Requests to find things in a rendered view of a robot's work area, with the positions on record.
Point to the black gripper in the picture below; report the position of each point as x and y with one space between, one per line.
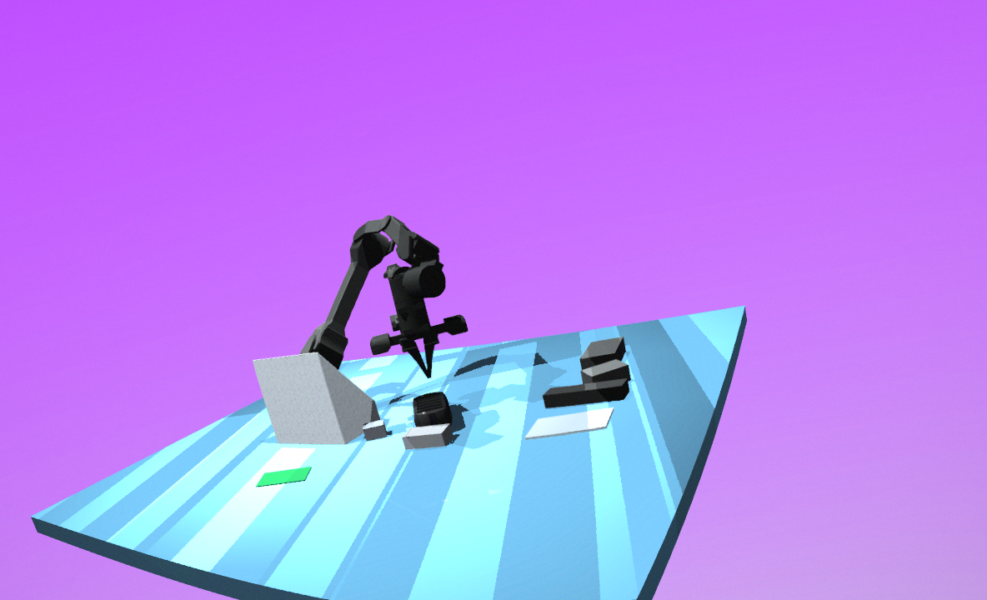
414 321

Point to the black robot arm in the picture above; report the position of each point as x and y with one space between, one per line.
424 279

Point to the flat green rectangular plate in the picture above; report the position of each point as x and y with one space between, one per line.
282 477

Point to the dark grey controller unit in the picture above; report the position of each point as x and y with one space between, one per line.
431 409

